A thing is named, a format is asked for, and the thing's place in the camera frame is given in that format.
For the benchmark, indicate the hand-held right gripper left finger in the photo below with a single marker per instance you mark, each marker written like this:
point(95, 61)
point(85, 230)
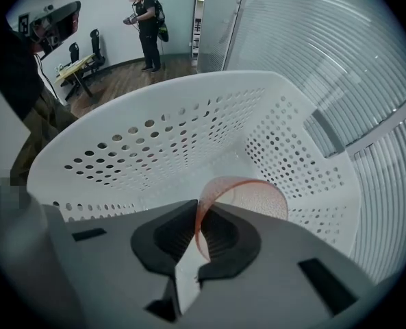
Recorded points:
point(103, 262)

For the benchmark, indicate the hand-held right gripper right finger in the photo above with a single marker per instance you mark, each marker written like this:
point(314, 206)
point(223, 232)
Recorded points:
point(281, 276)

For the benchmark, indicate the pink translucent cup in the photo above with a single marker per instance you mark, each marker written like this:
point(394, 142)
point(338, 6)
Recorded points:
point(267, 201)

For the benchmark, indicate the white perforated plastic basket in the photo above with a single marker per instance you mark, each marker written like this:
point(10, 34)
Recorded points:
point(189, 91)

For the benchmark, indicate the person's khaki trousers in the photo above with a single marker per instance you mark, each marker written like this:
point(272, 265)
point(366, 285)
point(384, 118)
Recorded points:
point(41, 125)

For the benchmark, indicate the yellow wooden desk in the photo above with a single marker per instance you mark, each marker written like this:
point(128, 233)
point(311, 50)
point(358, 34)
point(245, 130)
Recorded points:
point(74, 68)

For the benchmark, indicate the person's black shirt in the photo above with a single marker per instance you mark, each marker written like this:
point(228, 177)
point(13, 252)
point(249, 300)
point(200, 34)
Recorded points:
point(7, 74)

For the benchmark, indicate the black office chair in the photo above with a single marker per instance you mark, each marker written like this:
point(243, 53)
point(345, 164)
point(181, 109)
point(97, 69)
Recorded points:
point(96, 46)
point(74, 51)

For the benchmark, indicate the frosted glass door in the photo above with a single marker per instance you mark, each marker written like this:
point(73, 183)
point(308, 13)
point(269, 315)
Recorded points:
point(219, 22)

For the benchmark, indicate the black head-worn camera rig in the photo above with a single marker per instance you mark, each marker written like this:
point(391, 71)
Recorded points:
point(52, 22)

